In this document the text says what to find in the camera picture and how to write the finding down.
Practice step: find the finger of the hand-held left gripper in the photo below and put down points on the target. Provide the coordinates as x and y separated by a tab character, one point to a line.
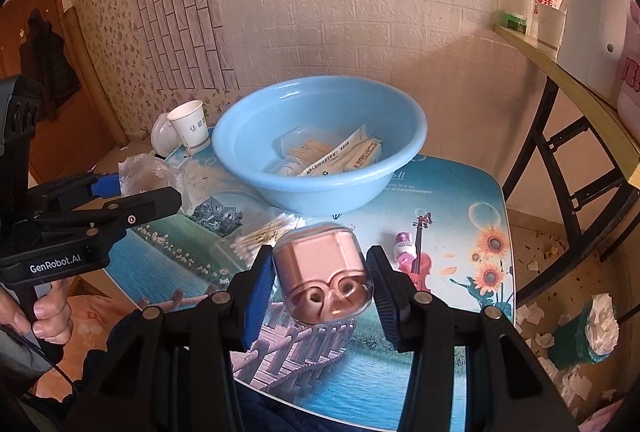
150	204
107	186

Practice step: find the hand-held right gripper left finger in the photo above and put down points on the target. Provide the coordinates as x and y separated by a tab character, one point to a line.
260	302

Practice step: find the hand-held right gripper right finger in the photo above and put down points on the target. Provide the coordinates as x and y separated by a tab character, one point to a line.
386	299

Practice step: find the clear plastic bag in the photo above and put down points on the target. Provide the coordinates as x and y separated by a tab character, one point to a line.
150	172

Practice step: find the pink earbuds case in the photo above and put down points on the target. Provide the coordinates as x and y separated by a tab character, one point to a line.
320	272

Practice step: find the blue plastic basin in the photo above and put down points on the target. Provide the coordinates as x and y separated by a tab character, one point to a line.
250	137

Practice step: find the white tissue pack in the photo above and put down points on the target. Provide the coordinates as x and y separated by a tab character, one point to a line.
367	152

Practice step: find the white plastic packet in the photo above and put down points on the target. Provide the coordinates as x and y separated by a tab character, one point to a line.
332	158

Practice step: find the clear box of toothpicks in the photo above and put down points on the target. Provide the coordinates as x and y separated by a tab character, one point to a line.
312	147

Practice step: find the scattered white paper scraps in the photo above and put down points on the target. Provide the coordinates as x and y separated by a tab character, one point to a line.
530	314

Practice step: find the person's left hand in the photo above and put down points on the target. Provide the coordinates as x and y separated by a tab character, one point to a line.
52	312

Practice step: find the small pink white tube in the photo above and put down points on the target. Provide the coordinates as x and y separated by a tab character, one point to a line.
404	248

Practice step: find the clear bag of cotton swabs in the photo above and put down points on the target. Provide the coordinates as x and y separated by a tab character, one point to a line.
260	236

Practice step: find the white rice cooker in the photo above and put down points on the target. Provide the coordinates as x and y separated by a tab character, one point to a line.
162	135

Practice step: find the dark hanging jacket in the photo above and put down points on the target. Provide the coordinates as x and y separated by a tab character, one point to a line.
50	62

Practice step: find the green trash bin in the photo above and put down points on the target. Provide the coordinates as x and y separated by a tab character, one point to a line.
582	337

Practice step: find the yellow-edged folding table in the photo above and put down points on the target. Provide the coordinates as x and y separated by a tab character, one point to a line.
575	87

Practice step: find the small green box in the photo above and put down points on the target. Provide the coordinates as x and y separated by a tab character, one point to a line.
515	21

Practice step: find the white paper food cup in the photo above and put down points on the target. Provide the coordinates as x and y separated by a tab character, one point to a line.
550	32

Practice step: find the pink tissue package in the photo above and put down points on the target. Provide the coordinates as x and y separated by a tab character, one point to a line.
631	72

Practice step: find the clear bottle red label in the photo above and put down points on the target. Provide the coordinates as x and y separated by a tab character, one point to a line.
542	2

